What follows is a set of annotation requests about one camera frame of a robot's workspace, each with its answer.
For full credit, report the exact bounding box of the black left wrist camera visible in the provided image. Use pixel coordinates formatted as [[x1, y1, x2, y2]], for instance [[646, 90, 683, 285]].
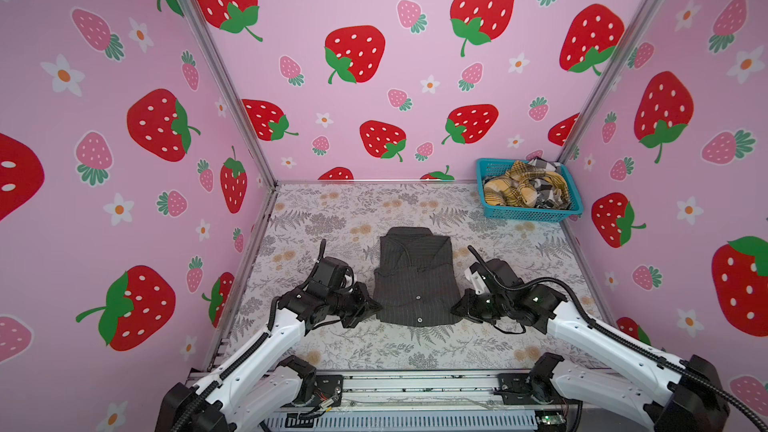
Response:
[[311, 257, 355, 297]]

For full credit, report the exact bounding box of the dark grey pinstriped shirt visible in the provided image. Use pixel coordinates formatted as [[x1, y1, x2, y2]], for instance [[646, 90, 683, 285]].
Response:
[[373, 227, 460, 327]]

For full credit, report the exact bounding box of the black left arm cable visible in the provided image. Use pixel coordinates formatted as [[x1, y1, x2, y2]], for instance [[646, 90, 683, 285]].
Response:
[[167, 238, 328, 432]]

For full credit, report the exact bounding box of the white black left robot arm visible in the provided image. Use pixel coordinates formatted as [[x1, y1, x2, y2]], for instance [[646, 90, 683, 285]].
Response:
[[155, 282, 383, 431]]

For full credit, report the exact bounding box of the yellow plaid shirt in basket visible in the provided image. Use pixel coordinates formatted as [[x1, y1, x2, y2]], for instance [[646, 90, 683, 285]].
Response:
[[483, 161, 536, 209]]

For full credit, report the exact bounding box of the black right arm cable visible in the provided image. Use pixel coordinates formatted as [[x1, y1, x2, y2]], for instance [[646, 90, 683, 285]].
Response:
[[466, 244, 768, 432]]

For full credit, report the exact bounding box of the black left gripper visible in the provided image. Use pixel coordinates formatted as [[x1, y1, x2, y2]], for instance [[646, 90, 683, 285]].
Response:
[[327, 281, 384, 326]]

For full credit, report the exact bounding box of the aluminium right corner post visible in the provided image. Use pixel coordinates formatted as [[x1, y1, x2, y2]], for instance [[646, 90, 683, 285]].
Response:
[[558, 0, 665, 163]]

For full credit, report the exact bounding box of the aluminium left corner post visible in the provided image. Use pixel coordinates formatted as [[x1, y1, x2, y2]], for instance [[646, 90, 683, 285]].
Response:
[[177, 0, 278, 191]]

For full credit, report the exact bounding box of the aluminium corner post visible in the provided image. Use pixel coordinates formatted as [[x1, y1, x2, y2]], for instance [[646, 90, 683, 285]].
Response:
[[558, 0, 665, 163], [177, 0, 278, 191]]

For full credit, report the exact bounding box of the grey white shirt in basket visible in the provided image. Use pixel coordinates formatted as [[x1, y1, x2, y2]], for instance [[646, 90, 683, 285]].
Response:
[[528, 157, 571, 210]]

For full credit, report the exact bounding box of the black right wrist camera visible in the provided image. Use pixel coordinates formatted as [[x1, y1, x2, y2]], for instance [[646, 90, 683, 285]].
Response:
[[465, 258, 523, 294]]

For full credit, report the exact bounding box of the teal plastic basket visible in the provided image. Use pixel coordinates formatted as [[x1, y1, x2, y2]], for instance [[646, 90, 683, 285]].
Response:
[[476, 157, 584, 223]]

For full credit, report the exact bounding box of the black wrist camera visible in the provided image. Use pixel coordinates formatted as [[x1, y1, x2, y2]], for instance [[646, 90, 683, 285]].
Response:
[[311, 257, 355, 297], [465, 258, 523, 294]]

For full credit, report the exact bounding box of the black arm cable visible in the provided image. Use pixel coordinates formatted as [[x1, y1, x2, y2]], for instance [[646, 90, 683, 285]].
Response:
[[167, 238, 328, 432], [466, 244, 768, 432]]

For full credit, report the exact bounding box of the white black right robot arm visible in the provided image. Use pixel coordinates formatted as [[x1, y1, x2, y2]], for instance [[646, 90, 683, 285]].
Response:
[[451, 284, 730, 431]]

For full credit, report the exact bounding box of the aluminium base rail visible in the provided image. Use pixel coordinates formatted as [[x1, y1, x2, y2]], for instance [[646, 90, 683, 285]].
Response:
[[248, 371, 592, 431]]

